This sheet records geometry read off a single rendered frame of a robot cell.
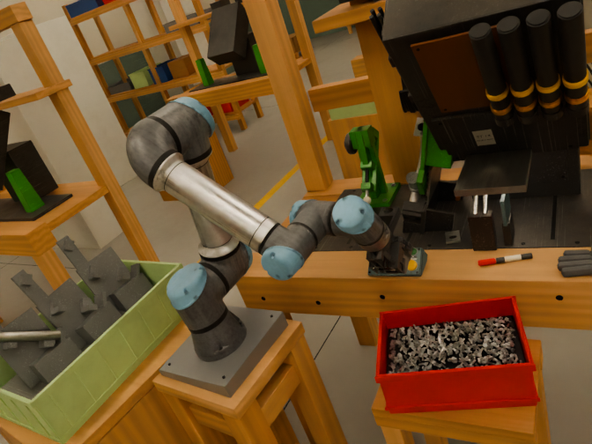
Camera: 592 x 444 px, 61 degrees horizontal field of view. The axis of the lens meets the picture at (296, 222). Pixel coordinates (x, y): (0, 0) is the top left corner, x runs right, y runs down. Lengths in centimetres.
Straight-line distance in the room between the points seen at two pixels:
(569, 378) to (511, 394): 118
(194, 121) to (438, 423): 85
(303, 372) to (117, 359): 57
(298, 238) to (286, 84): 103
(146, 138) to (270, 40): 92
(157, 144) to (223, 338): 55
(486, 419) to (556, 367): 121
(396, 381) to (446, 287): 35
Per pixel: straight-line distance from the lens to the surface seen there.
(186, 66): 724
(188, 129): 116
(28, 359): 181
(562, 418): 220
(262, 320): 143
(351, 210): 101
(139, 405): 165
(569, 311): 138
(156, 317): 173
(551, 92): 115
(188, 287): 129
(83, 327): 179
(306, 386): 153
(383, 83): 180
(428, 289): 139
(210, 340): 136
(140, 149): 110
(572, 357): 240
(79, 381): 160
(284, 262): 97
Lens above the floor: 172
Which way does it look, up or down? 26 degrees down
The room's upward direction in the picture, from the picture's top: 20 degrees counter-clockwise
